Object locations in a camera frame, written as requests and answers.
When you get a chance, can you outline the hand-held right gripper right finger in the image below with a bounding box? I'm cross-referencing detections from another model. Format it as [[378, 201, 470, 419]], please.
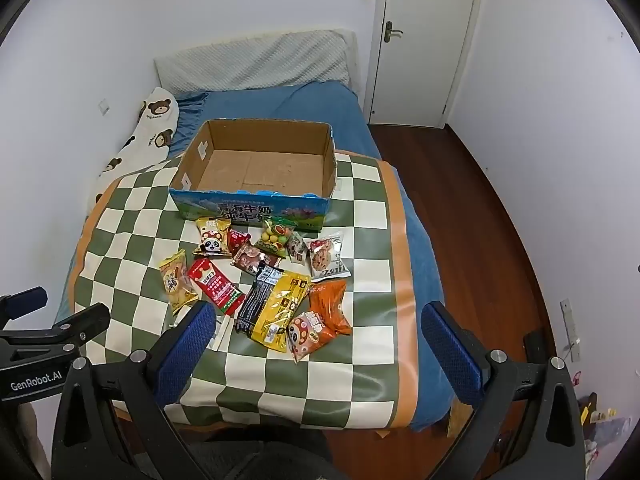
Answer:
[[421, 301, 586, 480]]

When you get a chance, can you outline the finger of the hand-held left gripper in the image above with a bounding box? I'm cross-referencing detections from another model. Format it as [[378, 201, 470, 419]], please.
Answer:
[[0, 287, 49, 319], [0, 303, 112, 357]]

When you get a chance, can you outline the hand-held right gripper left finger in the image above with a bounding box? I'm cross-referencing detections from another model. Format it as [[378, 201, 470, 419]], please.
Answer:
[[52, 301, 218, 480]]

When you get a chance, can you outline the small white sachet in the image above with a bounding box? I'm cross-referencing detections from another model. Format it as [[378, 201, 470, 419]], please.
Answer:
[[210, 314, 235, 352]]

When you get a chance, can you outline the yellow cracker packet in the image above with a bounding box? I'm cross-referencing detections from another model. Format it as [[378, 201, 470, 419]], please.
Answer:
[[159, 250, 200, 317]]

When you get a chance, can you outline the red white snack packet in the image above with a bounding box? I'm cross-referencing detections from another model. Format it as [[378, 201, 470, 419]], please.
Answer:
[[186, 258, 246, 317]]

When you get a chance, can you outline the black snack packet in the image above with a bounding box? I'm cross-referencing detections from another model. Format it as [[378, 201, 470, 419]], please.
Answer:
[[234, 266, 283, 336]]

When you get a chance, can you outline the large yellow snack packet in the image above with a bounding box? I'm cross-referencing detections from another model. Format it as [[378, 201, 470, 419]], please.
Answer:
[[250, 269, 312, 353]]

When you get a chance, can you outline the red-brown meat snack packet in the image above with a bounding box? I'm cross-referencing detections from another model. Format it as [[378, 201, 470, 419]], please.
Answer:
[[231, 242, 281, 276]]

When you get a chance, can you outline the yellow panda snack packet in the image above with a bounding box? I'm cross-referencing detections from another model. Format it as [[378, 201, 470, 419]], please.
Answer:
[[194, 216, 231, 257]]

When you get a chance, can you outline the small red snack packet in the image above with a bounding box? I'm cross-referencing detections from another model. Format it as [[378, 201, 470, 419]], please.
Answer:
[[227, 227, 252, 256]]

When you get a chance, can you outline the orange cartoon snack packet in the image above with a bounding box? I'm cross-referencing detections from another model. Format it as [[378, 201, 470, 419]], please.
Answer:
[[286, 310, 351, 363]]

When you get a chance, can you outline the plain orange snack packet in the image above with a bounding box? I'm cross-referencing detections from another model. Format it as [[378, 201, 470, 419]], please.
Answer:
[[307, 279, 353, 336]]

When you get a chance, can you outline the green candy ball packet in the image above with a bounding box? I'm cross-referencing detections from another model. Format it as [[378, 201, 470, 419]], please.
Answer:
[[254, 216, 298, 259]]

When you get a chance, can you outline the small white pink packet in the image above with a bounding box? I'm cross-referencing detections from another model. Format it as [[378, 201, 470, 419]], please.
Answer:
[[286, 232, 308, 264]]

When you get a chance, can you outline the white cookie packet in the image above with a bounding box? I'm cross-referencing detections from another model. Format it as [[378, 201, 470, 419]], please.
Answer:
[[305, 232, 352, 281]]

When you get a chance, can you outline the cardboard box with blue print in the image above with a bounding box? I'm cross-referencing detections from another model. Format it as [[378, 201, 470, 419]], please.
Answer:
[[168, 119, 338, 235]]

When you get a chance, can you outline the green white checkered mat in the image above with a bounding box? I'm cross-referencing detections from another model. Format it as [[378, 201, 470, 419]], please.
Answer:
[[67, 152, 418, 431]]

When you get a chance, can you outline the colourful clutter pile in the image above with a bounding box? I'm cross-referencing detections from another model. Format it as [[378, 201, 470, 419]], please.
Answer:
[[575, 370, 632, 463]]

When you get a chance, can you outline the bear print pillow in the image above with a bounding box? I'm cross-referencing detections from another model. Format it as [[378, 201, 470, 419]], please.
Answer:
[[90, 86, 180, 211]]

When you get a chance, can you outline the bed with blue sheet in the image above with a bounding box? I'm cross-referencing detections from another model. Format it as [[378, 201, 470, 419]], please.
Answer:
[[52, 82, 456, 433]]

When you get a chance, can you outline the grey quilted headboard cover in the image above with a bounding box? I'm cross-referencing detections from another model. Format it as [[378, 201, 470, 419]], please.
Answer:
[[153, 29, 357, 98]]

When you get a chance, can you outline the white door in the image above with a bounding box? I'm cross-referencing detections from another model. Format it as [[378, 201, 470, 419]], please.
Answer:
[[367, 0, 481, 128]]

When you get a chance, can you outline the metal bracket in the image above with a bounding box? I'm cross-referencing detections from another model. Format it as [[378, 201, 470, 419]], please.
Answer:
[[560, 299, 583, 362]]

